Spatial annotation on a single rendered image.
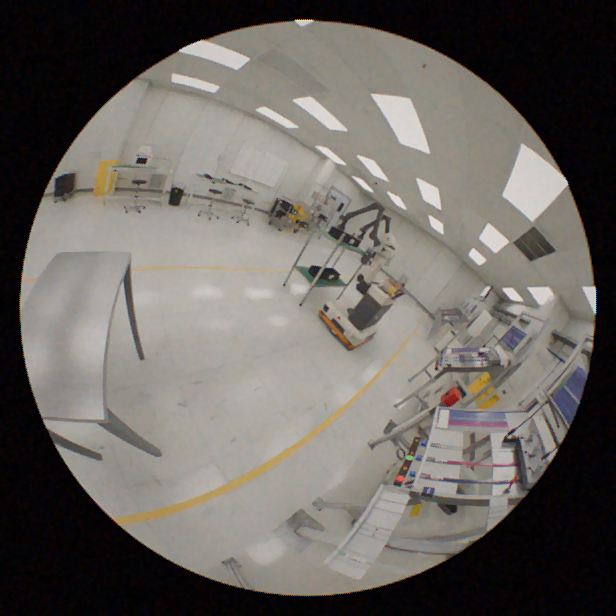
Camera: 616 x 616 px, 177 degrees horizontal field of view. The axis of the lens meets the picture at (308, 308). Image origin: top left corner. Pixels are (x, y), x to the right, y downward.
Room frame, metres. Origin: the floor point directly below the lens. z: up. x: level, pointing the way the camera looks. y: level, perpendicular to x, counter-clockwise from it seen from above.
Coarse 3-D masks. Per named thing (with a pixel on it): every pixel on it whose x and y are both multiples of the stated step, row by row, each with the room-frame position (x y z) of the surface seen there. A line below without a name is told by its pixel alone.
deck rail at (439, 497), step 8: (416, 488) 0.16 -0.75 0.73; (416, 496) 0.13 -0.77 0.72; (440, 496) 0.10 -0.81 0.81; (448, 496) 0.09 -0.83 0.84; (456, 496) 0.08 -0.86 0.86; (464, 496) 0.07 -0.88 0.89; (472, 496) 0.06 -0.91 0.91; (480, 496) 0.05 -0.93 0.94; (488, 496) 0.03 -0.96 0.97; (496, 496) 0.02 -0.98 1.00; (504, 496) 0.00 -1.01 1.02; (512, 496) -0.02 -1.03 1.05; (520, 496) -0.04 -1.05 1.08; (456, 504) 0.05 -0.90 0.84; (464, 504) 0.04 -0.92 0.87; (472, 504) 0.03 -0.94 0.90; (480, 504) 0.01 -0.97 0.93; (488, 504) 0.00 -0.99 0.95; (512, 504) -0.06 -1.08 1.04
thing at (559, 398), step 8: (576, 368) 0.38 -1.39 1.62; (576, 376) 0.33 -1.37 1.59; (584, 376) 0.28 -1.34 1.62; (568, 384) 0.34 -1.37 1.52; (576, 384) 0.29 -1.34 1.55; (584, 384) 0.24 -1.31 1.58; (560, 392) 0.35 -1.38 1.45; (568, 392) 0.30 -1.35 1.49; (576, 392) 0.25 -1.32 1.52; (560, 400) 0.31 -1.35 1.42; (568, 400) 0.26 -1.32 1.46; (576, 400) 0.21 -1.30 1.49; (560, 408) 0.26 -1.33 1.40; (568, 408) 0.22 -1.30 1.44; (576, 408) 0.18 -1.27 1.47; (568, 416) 0.18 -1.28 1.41; (568, 424) 0.14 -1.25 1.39
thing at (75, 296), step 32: (64, 256) 0.03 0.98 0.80; (96, 256) 0.19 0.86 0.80; (128, 256) 0.33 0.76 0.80; (32, 288) -0.16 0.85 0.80; (64, 288) 0.00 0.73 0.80; (96, 288) 0.12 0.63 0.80; (128, 288) 0.32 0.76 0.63; (32, 320) -0.17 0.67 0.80; (64, 320) -0.04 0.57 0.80; (96, 320) 0.07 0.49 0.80; (32, 352) -0.20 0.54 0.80; (64, 352) -0.08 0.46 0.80; (96, 352) 0.02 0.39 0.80; (32, 384) -0.23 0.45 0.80; (64, 384) -0.12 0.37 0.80; (96, 384) -0.03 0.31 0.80; (64, 416) -0.17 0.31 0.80; (96, 416) -0.08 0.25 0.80; (64, 448) -0.43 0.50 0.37
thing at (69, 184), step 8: (64, 176) 0.24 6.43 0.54; (72, 176) 0.47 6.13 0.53; (56, 184) 0.01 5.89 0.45; (64, 184) 0.24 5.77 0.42; (72, 184) 0.51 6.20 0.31; (56, 192) 0.03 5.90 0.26; (64, 192) 0.26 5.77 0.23; (72, 192) 0.54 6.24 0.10; (56, 200) 0.04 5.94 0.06; (64, 200) 0.28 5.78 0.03
